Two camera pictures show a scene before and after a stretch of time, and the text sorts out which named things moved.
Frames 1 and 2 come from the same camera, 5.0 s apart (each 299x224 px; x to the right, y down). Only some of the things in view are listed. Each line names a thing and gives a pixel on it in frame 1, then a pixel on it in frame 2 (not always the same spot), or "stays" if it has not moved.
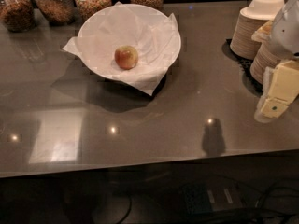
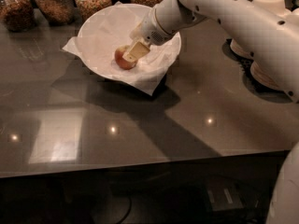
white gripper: [286, 32] to [149, 31]
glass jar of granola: [55, 4] stays
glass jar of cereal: [17, 10] stays
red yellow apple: [126, 57] stays
